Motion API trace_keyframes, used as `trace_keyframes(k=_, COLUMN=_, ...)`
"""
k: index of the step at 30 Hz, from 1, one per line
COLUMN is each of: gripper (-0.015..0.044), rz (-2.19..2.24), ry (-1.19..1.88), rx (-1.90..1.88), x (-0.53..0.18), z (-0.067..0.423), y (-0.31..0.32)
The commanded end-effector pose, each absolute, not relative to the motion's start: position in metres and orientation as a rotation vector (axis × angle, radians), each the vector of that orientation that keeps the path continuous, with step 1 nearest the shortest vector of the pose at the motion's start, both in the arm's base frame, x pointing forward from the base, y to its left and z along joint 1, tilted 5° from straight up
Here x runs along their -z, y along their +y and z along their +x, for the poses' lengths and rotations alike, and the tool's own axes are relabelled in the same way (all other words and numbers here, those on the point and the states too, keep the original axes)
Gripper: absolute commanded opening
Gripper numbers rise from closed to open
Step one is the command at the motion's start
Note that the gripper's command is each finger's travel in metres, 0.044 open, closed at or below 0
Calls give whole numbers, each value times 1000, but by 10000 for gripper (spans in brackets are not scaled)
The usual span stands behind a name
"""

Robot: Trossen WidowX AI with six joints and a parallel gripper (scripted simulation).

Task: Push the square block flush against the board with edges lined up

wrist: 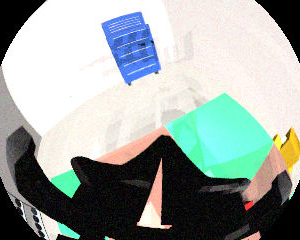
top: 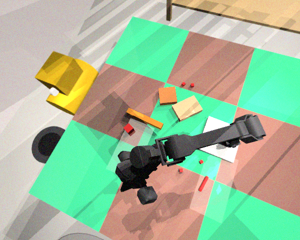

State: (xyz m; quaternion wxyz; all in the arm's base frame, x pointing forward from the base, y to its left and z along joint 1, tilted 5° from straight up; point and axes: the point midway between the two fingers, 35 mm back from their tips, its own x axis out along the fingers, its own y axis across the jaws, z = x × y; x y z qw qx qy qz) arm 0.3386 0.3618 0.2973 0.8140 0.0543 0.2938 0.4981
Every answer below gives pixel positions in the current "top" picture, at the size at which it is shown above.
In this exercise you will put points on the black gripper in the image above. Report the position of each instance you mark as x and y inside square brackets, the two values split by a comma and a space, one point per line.
[146, 194]

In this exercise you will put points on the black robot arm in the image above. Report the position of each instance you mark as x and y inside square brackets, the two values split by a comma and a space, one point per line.
[246, 128]

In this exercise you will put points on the orange rectangular block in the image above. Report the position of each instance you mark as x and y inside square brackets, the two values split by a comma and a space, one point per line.
[167, 96]

